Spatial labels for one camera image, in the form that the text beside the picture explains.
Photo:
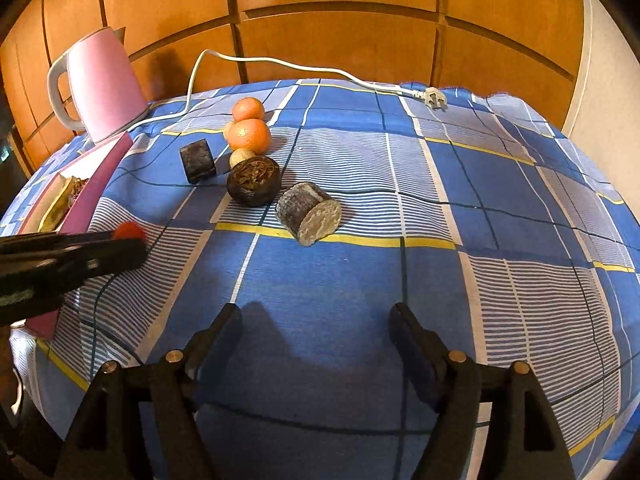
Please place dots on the small dark sugarcane piece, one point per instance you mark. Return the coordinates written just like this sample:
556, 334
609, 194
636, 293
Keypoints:
197, 161

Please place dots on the yellow spotted banana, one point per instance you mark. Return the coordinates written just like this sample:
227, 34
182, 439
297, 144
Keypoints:
54, 206

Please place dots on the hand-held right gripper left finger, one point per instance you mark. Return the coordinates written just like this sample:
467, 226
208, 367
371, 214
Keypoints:
227, 321

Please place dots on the pink electric kettle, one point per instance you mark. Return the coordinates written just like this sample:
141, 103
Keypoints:
107, 90

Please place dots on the blue plaid tablecloth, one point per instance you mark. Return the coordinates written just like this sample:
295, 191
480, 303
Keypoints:
350, 285

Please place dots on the dark round dried fruit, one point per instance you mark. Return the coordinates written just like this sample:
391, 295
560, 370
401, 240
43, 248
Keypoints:
253, 181
77, 189

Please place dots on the large dark sugarcane piece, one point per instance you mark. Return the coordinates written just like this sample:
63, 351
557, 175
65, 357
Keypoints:
309, 212

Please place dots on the pink cardboard box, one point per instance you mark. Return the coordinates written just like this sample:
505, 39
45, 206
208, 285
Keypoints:
102, 175

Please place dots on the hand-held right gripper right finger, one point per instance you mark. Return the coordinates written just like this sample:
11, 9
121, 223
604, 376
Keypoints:
406, 325

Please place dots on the tan longan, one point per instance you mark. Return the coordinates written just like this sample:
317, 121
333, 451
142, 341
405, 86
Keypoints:
241, 156
227, 131

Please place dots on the orange mandarin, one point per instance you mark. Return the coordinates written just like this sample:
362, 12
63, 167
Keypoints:
248, 109
250, 136

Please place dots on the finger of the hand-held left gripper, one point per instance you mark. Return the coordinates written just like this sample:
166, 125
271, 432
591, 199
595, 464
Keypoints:
60, 242
100, 260

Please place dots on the red cherry tomato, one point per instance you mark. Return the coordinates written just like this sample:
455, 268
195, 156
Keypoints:
131, 230

